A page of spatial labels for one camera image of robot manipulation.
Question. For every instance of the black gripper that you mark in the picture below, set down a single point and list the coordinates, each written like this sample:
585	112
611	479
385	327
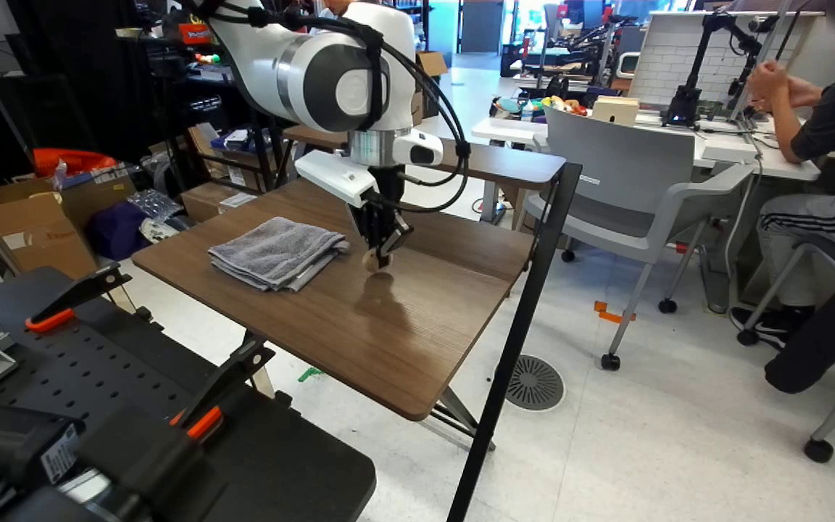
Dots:
384	193

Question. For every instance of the grey towel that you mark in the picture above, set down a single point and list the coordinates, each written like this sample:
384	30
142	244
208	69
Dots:
272	254

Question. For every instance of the orange round object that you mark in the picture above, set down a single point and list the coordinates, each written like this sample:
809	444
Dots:
193	32

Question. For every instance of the open cardboard box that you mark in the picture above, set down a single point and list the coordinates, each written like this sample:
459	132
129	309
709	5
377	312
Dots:
432	76

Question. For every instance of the small cardboard box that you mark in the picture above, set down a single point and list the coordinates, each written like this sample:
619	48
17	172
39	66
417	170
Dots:
207	201

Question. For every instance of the colourful toy pile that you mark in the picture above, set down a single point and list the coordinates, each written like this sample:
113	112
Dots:
543	102

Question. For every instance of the round floor drain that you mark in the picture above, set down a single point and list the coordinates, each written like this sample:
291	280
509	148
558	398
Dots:
533	385

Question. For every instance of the blue white patterned cloth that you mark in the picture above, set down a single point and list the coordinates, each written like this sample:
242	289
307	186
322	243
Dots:
156	214

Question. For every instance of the grey office chair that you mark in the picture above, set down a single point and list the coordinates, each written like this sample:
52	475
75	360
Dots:
622	170

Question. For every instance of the beige box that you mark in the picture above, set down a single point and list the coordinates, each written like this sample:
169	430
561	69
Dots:
614	109

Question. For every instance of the dark blue bag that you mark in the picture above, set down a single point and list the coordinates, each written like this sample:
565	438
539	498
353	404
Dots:
113	234

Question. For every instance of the orange bag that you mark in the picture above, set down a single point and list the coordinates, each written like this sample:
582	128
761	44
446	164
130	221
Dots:
71	160

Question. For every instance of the white grid board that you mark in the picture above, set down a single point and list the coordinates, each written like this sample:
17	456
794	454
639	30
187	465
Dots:
659	54

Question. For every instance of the large cardboard box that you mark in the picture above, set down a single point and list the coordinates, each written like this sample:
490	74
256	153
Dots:
36	234

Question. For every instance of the black perforated workbench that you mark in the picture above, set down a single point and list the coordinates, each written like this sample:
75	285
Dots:
71	388

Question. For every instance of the white desk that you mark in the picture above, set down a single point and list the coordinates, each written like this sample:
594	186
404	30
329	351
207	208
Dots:
726	153

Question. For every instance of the seated person black shirt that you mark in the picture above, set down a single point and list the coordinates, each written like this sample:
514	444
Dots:
823	117

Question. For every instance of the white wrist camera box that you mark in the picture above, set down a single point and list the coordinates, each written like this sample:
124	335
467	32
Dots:
335	179

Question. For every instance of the black metal table frame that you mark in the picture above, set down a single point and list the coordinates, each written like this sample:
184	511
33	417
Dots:
522	321

